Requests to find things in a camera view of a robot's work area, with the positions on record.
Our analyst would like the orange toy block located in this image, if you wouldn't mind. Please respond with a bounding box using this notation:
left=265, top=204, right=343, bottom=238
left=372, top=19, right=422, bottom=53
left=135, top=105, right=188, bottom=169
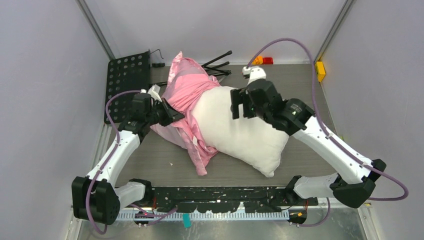
left=252, top=55, right=264, bottom=65

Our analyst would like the red toy block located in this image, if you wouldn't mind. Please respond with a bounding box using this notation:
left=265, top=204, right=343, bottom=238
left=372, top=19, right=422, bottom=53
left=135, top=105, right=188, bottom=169
left=262, top=57, right=274, bottom=65

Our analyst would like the aluminium slotted rail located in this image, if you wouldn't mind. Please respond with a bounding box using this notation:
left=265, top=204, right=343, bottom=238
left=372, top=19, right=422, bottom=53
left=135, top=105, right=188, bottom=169
left=115, top=208, right=339, bottom=222

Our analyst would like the black folded tripod stand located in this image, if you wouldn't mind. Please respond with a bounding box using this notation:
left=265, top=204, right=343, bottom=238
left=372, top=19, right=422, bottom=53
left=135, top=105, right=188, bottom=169
left=149, top=50, right=233, bottom=89

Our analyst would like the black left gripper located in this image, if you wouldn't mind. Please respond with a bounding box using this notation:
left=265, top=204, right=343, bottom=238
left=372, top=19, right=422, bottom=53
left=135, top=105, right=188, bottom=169
left=145, top=98, right=184, bottom=127

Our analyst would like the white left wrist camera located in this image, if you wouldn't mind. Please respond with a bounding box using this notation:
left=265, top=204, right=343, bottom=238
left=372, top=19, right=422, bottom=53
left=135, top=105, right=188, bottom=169
left=139, top=84, right=162, bottom=102

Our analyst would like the white pillow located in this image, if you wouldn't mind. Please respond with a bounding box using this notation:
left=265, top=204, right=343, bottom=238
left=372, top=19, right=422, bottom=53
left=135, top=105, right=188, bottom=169
left=191, top=86, right=289, bottom=178

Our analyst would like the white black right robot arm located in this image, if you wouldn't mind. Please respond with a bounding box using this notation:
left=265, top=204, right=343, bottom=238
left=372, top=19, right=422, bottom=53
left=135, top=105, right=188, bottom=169
left=230, top=79, right=387, bottom=209

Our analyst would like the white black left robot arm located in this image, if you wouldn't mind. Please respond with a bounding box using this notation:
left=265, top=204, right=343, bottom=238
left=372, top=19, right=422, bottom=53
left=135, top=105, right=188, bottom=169
left=71, top=89, right=185, bottom=226

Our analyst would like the yellow toy block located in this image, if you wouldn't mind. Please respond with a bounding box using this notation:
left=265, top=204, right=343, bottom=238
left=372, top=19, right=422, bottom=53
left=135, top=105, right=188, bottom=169
left=314, top=61, right=327, bottom=83

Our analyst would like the black perforated music stand tray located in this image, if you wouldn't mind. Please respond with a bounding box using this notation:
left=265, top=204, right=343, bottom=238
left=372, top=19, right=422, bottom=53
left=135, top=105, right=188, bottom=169
left=105, top=50, right=151, bottom=123

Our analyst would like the pink pillowcase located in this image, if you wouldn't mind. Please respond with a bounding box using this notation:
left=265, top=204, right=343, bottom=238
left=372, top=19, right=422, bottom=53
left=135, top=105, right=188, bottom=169
left=151, top=52, right=220, bottom=176

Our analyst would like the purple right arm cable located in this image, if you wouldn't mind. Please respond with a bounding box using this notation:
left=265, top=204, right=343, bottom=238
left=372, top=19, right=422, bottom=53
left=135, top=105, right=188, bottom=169
left=246, top=37, right=410, bottom=228

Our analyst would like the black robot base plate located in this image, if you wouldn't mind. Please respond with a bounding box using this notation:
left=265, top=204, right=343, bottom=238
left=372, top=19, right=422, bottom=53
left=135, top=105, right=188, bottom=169
left=141, top=186, right=318, bottom=214

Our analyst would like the teal tape piece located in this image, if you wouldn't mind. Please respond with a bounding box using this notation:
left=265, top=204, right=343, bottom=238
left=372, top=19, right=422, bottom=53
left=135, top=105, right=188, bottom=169
left=182, top=213, right=192, bottom=229

